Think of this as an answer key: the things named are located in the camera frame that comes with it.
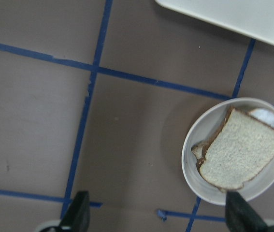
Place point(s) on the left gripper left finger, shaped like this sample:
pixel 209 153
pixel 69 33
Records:
pixel 76 219

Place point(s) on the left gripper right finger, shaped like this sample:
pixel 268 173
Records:
pixel 241 217

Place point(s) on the bread slice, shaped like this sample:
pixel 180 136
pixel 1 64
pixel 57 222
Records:
pixel 199 150
pixel 239 149

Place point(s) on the cream round plate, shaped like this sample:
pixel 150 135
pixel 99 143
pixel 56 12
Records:
pixel 201 129

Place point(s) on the bread slice on plate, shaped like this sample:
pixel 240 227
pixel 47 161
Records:
pixel 199 150

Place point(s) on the fried egg toy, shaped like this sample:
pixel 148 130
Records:
pixel 263 115

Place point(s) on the cream bear tray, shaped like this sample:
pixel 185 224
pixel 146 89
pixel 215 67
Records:
pixel 252 18

